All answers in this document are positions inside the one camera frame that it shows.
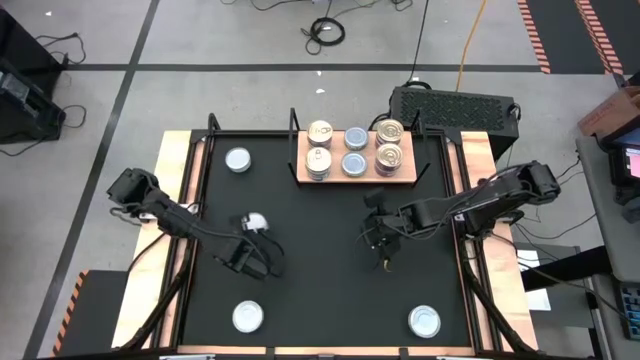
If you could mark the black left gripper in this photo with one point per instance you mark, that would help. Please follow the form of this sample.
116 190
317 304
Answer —
250 260

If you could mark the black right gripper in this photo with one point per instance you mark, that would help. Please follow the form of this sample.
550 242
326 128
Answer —
387 227

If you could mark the silver-top Bumble Bee tuna can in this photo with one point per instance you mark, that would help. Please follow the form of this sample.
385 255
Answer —
356 138
255 221
237 160
354 164
247 316
424 321

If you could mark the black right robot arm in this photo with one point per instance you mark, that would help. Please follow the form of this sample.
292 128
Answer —
475 200

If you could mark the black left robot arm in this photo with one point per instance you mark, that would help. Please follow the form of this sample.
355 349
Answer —
175 220

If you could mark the black table mat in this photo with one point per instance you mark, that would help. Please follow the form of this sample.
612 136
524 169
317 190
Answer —
320 300

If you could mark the black perforated computer case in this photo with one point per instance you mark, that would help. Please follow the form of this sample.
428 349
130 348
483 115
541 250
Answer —
450 107

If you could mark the black floor mat, orange stripes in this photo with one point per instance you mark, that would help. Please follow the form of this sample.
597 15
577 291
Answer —
565 35
100 315
625 30

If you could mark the white paper sheet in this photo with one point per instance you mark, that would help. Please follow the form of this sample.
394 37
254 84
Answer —
539 300

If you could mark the black flat bar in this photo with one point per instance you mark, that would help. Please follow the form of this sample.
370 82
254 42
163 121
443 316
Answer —
565 267

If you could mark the grey side table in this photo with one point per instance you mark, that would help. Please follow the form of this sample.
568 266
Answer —
600 225

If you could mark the black equipment case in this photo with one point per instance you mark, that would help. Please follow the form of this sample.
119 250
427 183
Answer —
30 115

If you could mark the black monitor with pink screen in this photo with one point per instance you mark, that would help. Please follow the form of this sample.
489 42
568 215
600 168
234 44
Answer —
622 167

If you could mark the dark keypad device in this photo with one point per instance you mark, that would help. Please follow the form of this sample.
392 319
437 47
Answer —
631 310

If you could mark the brown cardboard box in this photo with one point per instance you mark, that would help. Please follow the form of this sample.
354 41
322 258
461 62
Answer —
615 112

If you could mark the large black box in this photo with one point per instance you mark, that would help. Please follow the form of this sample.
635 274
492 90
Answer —
25 40

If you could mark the wooden shelf with black frame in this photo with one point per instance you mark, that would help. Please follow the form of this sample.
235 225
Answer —
410 167

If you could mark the black aluminium table frame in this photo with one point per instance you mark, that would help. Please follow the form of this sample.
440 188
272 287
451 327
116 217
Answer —
181 300

